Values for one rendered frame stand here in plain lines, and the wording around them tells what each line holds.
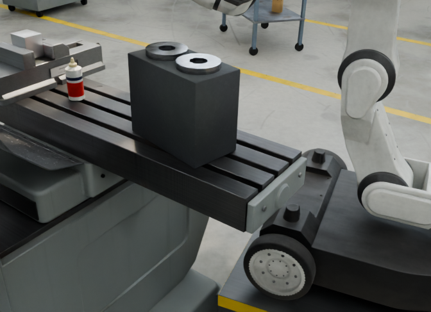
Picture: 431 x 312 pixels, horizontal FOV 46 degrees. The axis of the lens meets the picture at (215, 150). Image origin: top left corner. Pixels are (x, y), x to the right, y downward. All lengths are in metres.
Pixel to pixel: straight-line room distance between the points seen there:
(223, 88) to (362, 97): 0.45
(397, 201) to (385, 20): 0.48
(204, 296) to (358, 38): 0.98
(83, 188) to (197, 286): 0.70
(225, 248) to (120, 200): 0.97
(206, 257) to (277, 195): 1.23
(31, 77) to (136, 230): 0.51
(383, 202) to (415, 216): 0.09
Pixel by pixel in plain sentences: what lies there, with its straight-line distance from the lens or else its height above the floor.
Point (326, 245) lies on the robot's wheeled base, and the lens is 1.44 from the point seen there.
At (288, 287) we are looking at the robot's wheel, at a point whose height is 0.44.
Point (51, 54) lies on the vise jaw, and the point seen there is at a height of 1.03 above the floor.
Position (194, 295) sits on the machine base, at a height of 0.20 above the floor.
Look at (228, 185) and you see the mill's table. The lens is 0.97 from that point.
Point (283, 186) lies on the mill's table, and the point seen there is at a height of 0.91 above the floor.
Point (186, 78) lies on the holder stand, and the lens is 0.95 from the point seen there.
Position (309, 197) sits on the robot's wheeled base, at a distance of 1.58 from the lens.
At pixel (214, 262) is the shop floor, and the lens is 2.19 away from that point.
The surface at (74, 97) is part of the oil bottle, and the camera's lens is 1.33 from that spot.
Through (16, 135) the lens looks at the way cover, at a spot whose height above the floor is 0.87.
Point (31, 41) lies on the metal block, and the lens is 1.42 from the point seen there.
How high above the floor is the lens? 1.47
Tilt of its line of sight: 30 degrees down
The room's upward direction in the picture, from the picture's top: 2 degrees clockwise
